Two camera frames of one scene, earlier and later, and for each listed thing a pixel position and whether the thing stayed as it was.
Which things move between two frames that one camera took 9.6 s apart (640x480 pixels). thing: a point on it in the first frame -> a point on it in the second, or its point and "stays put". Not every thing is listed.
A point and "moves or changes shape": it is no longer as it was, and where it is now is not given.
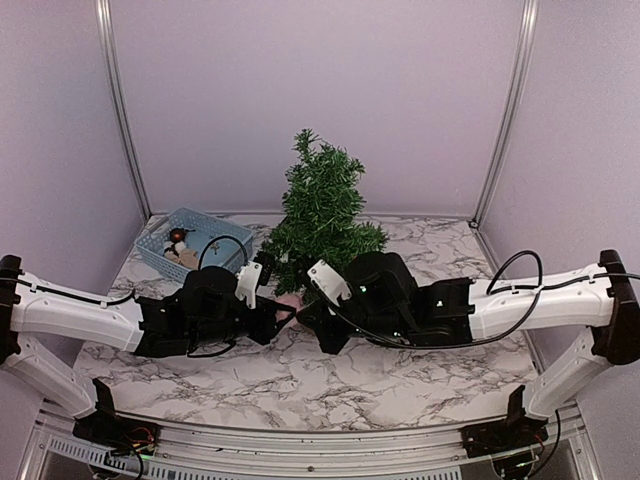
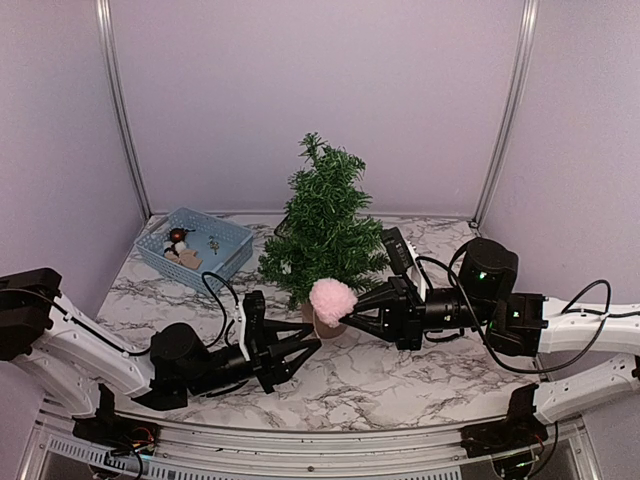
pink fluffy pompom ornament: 293,301 moves or changes shape
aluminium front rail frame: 197,450 stays put
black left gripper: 266,327 -> 270,363
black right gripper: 332,341 -> 408,314
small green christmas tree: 324,206 stays put
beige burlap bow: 187,257 stays put
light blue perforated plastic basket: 185,240 stays put
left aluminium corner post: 104,20 stays put
